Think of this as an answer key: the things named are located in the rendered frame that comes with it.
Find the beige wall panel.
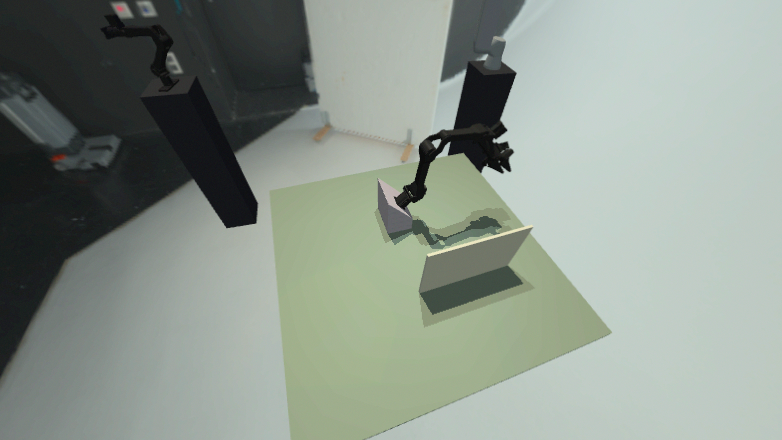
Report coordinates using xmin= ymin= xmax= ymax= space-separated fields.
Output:
xmin=419 ymin=225 xmax=533 ymax=293

